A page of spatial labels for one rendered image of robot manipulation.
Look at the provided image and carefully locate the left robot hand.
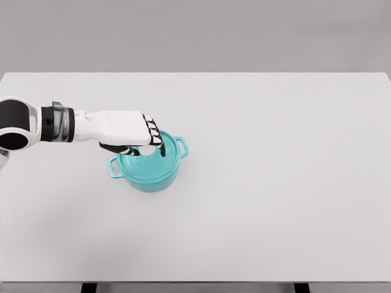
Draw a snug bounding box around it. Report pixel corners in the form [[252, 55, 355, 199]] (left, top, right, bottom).
[[97, 110, 167, 158]]

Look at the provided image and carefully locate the teal pot lid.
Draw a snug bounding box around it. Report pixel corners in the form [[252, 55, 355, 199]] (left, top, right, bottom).
[[117, 129, 178, 184]]

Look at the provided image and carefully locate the teal pot with handles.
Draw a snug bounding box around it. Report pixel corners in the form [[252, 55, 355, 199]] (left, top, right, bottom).
[[107, 136, 189, 194]]

